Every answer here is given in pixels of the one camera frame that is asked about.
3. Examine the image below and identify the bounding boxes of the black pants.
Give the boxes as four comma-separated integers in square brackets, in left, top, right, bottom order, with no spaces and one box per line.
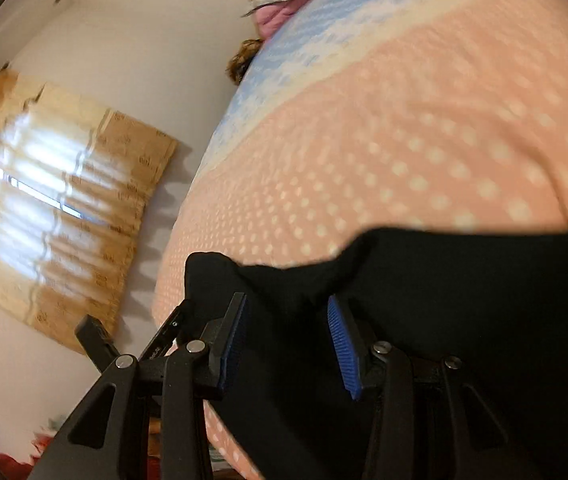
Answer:
[184,227,568,480]

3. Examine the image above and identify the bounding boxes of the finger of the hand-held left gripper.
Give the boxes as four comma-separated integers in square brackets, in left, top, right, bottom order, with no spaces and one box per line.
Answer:
[171,298,196,333]

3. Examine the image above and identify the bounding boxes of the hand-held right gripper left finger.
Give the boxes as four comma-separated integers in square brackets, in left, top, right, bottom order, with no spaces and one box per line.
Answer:
[28,292,249,480]

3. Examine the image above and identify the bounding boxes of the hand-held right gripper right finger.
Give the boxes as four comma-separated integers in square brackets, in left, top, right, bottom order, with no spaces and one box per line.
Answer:
[327,294,530,480]

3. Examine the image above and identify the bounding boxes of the window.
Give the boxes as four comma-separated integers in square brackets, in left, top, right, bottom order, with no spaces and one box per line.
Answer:
[0,154,89,222]

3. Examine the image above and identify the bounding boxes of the pink blue polka dot bedsheet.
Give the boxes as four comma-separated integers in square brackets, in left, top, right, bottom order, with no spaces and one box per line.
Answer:
[153,0,568,480]

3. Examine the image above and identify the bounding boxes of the pink blanket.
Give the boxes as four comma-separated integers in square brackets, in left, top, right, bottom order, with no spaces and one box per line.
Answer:
[255,0,362,42]

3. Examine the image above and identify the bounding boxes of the red cloth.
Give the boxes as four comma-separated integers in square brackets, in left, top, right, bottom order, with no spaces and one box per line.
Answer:
[0,432,57,480]

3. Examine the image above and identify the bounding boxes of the beige patterned curtain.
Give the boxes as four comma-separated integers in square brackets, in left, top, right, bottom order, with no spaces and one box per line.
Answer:
[0,66,180,357]

